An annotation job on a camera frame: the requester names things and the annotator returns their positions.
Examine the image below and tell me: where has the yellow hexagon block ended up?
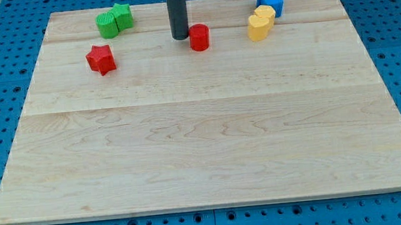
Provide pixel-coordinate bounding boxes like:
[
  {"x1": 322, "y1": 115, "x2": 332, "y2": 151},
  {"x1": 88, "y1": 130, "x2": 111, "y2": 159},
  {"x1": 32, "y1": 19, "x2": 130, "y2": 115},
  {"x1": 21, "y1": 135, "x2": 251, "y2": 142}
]
[{"x1": 255, "y1": 5, "x2": 276, "y2": 28}]

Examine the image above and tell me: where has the yellow heart block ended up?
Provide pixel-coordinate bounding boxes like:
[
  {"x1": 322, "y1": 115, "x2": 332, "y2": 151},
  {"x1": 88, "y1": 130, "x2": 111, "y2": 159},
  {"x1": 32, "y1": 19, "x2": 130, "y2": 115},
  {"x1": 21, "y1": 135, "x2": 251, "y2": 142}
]
[{"x1": 247, "y1": 15, "x2": 270, "y2": 41}]

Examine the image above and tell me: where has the green cylinder block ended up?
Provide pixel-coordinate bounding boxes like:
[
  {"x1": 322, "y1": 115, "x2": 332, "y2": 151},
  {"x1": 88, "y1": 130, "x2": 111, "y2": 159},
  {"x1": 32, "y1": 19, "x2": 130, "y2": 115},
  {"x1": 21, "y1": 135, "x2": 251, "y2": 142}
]
[{"x1": 96, "y1": 12, "x2": 119, "y2": 39}]

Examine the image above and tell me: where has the green star block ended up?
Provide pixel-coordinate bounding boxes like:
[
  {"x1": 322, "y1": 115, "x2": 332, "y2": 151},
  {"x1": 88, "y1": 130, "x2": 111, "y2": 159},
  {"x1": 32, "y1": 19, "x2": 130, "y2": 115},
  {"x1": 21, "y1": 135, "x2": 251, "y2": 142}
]
[{"x1": 109, "y1": 3, "x2": 134, "y2": 31}]

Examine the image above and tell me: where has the light wooden board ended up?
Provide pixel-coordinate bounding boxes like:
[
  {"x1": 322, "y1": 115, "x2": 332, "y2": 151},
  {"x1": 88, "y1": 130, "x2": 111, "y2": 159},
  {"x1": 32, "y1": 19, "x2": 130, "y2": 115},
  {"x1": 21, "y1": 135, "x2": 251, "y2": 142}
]
[{"x1": 0, "y1": 0, "x2": 401, "y2": 225}]

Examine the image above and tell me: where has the red star block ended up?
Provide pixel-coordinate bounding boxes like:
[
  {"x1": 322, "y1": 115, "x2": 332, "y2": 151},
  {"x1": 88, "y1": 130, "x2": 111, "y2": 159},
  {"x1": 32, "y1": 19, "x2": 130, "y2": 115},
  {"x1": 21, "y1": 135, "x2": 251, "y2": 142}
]
[{"x1": 86, "y1": 45, "x2": 117, "y2": 76}]

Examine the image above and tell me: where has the red cylinder block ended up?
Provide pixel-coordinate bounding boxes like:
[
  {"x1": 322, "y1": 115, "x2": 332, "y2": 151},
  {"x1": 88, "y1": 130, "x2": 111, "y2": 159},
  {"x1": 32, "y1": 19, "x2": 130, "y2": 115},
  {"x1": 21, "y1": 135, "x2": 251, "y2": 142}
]
[{"x1": 189, "y1": 24, "x2": 210, "y2": 52}]

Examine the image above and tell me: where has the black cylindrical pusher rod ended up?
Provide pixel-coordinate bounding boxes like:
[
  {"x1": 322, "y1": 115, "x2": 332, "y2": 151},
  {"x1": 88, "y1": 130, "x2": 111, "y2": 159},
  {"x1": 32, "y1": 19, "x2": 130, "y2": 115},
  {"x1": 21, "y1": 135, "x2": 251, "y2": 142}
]
[{"x1": 166, "y1": 0, "x2": 189, "y2": 40}]

